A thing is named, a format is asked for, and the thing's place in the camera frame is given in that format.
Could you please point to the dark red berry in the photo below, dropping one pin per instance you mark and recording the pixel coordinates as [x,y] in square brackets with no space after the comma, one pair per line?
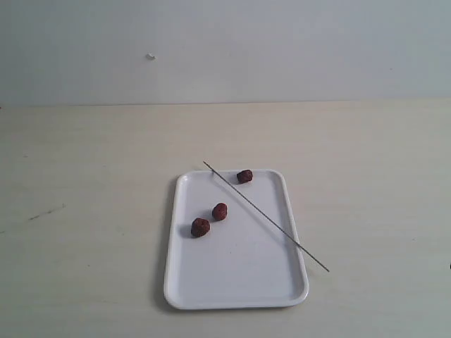
[244,176]
[220,212]
[200,227]

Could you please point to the thin metal skewer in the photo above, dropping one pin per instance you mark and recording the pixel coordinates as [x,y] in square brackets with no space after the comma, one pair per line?
[290,237]

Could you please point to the white rectangular plastic tray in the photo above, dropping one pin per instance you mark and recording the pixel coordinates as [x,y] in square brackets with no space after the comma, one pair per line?
[243,261]

